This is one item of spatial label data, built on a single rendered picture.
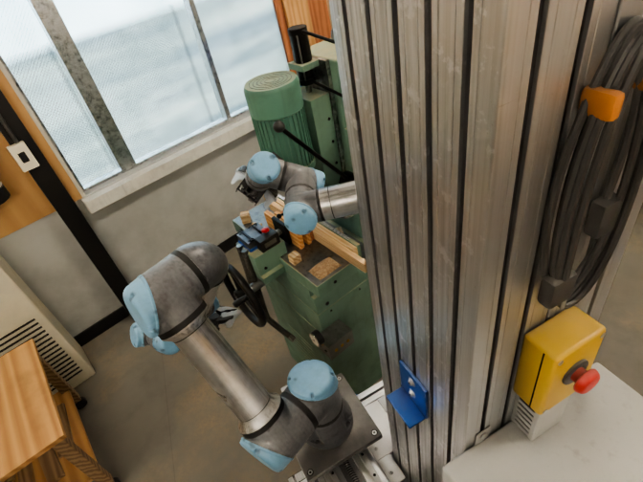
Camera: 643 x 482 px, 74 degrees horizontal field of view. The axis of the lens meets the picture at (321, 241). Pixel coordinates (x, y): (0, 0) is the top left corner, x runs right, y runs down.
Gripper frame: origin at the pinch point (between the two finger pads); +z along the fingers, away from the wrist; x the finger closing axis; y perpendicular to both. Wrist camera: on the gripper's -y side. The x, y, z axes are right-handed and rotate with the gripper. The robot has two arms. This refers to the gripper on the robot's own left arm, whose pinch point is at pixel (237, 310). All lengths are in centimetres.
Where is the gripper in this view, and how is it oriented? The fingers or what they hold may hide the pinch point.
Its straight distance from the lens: 153.6
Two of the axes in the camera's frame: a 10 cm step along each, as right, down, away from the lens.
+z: 7.5, -0.6, 6.6
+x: 6.2, 4.1, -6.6
